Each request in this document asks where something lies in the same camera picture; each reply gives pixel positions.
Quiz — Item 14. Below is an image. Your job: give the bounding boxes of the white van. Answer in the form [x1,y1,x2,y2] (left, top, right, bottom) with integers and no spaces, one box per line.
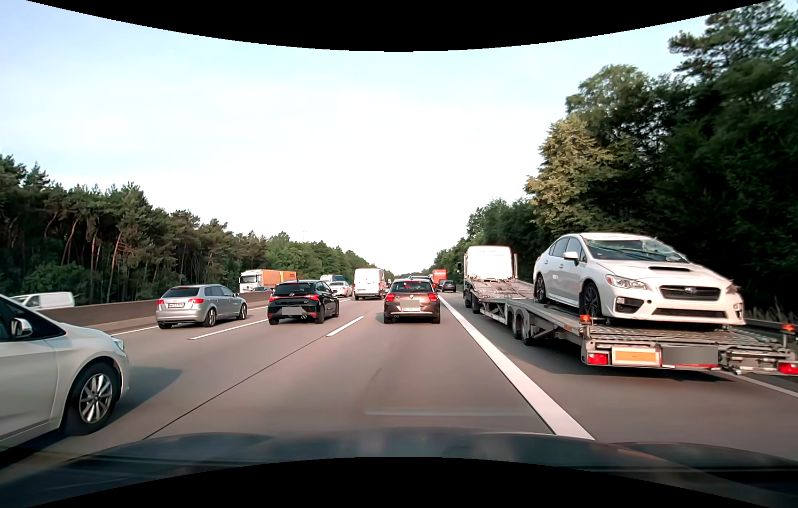
[9,291,76,310]
[353,267,387,301]

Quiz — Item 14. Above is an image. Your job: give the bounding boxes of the brown hatchback car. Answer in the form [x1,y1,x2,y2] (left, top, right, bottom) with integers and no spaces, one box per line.
[382,278,441,325]

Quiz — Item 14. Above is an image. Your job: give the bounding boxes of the black hatchback car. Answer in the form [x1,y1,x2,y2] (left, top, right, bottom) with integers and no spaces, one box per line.
[267,280,340,326]

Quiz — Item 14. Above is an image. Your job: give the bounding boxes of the grey asphalt road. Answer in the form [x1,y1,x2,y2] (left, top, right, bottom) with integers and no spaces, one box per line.
[0,291,798,495]

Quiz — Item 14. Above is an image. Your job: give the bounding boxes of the lorry with orange trailer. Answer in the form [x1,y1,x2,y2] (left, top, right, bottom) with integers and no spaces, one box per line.
[238,269,298,294]

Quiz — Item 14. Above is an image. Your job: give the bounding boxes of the road markings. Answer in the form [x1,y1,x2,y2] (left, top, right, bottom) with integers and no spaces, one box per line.
[111,295,798,441]

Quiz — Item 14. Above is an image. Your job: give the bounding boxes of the car's own bonnet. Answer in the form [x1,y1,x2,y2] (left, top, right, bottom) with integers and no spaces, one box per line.
[0,426,798,503]

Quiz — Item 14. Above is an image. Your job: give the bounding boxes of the silver hatchback car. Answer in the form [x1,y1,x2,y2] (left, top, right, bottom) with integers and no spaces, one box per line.
[155,284,249,330]

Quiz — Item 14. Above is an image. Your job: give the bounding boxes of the white saloon car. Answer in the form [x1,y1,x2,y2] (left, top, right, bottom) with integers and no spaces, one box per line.
[532,232,746,327]

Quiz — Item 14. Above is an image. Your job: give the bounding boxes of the car transporter lorry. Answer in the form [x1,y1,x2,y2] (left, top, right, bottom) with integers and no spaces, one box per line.
[461,245,798,377]

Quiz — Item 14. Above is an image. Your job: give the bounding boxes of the concrete median barrier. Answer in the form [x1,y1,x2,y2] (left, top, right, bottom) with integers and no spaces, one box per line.
[38,290,274,328]

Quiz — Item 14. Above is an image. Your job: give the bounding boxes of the wood of trees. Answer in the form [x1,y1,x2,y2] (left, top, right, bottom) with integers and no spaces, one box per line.
[0,127,394,307]
[430,0,798,333]

